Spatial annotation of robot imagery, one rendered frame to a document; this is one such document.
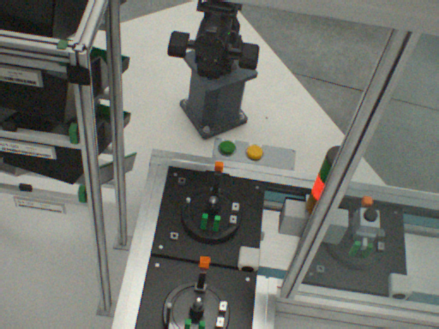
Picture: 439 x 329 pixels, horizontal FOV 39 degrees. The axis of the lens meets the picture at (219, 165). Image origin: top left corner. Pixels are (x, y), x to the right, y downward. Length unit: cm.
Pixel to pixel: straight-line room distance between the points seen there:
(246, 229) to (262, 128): 42
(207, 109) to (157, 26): 45
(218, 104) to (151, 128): 21
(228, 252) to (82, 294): 35
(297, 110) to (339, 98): 129
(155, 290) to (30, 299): 30
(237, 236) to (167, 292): 21
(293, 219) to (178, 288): 31
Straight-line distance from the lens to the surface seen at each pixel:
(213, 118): 169
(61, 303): 148
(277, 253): 149
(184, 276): 138
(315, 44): 335
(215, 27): 115
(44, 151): 97
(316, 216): 110
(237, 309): 136
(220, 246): 142
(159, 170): 153
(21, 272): 153
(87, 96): 84
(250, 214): 147
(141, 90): 183
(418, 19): 25
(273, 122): 179
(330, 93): 313
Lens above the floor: 221
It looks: 54 degrees down
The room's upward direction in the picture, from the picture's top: 10 degrees clockwise
